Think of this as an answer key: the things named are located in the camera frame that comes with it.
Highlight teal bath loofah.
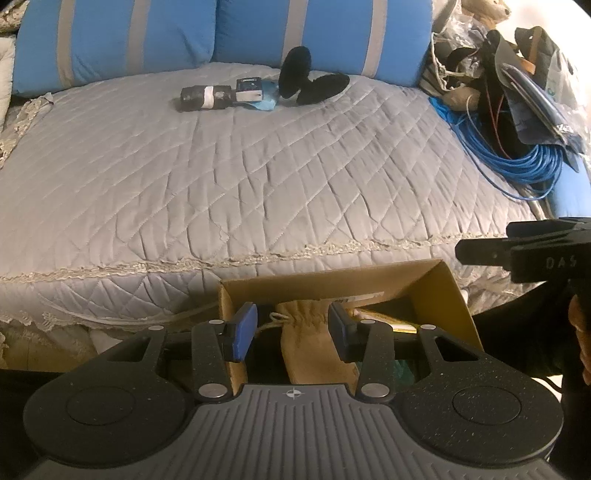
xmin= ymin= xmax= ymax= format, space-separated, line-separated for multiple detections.
xmin=392 ymin=357 xmax=423 ymax=384

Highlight black earmuffs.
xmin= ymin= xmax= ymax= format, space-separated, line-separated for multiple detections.
xmin=277 ymin=46 xmax=351 ymax=106

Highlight brown drawstring pouch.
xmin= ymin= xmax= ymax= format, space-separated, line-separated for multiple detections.
xmin=259 ymin=300 xmax=365 ymax=384

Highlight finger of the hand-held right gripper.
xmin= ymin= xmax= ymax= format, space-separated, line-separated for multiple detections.
xmin=506 ymin=218 xmax=591 ymax=240
xmin=455 ymin=237 xmax=512 ymax=266

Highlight grey plastic packaging bag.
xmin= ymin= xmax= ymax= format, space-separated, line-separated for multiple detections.
xmin=492 ymin=28 xmax=585 ymax=153

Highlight person's right hand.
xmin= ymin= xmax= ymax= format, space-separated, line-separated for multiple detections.
xmin=569 ymin=295 xmax=587 ymax=370

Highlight brown teddy bear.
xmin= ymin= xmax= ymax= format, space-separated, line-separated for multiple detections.
xmin=462 ymin=0 xmax=511 ymax=24

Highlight blue cushion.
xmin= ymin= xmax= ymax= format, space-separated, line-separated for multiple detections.
xmin=549 ymin=161 xmax=591 ymax=222

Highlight small black white box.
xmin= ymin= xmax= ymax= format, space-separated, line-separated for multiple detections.
xmin=235 ymin=78 xmax=264 ymax=103

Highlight blue cable coil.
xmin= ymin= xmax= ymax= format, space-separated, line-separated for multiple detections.
xmin=429 ymin=95 xmax=566 ymax=201

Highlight beige plush toy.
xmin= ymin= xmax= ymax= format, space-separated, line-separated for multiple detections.
xmin=450 ymin=85 xmax=485 ymax=112

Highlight light blue packet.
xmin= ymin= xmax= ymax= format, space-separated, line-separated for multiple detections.
xmin=242 ymin=80 xmax=280 ymax=112

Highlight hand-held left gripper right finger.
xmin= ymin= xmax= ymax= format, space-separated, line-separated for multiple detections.
xmin=328 ymin=302 xmax=462 ymax=400

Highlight grey quilted bedspread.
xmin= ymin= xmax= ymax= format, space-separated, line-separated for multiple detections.
xmin=0 ymin=62 xmax=555 ymax=370

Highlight cardboard box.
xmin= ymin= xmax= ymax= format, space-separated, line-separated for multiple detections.
xmin=217 ymin=259 xmax=485 ymax=398

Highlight clear plastic bag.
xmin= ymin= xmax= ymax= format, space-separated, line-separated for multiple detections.
xmin=436 ymin=0 xmax=490 ymax=51

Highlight black trash bag roll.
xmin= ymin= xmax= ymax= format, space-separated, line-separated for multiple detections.
xmin=179 ymin=84 xmax=237 ymax=113

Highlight blue grey-striped pillow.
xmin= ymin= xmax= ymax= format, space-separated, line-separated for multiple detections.
xmin=212 ymin=0 xmax=435 ymax=88
xmin=11 ymin=0 xmax=218 ymax=97

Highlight thin red cable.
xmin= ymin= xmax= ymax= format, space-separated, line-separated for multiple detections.
xmin=480 ymin=46 xmax=509 ymax=153

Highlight yellow wet wipes pack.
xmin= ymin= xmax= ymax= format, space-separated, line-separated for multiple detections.
xmin=351 ymin=307 xmax=419 ymax=333

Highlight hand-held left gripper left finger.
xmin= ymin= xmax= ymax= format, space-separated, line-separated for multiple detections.
xmin=127 ymin=302 xmax=259 ymax=401

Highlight white woven rope bag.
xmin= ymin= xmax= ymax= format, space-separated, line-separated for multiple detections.
xmin=429 ymin=32 xmax=462 ymax=93

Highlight person's right leg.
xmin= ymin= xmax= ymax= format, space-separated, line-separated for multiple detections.
xmin=471 ymin=281 xmax=573 ymax=393

